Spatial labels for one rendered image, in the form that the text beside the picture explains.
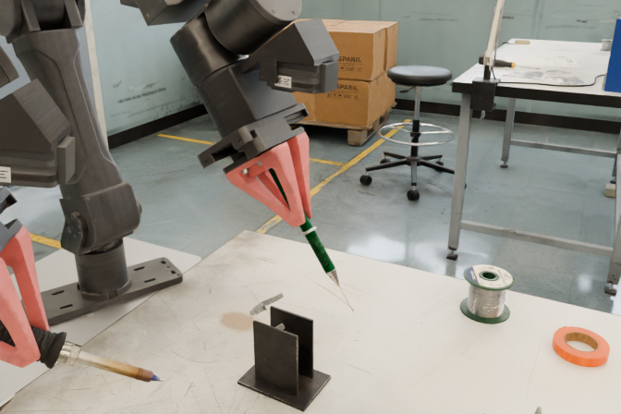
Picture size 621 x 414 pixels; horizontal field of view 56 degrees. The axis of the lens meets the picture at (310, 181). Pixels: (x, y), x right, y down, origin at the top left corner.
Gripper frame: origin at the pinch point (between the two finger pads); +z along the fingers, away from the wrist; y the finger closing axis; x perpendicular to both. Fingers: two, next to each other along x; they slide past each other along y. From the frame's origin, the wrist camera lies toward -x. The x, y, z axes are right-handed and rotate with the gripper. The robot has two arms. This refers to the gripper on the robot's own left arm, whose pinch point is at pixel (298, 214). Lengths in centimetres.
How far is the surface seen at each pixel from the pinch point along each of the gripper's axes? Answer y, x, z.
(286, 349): -1.7, 8.2, 11.6
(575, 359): 18.5, -9.9, 29.5
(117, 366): -20.3, 4.2, 2.1
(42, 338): -23.2, 5.6, -2.2
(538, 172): 303, 69, 69
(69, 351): -22.2, 5.2, -0.5
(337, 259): 26.8, 19.0, 11.4
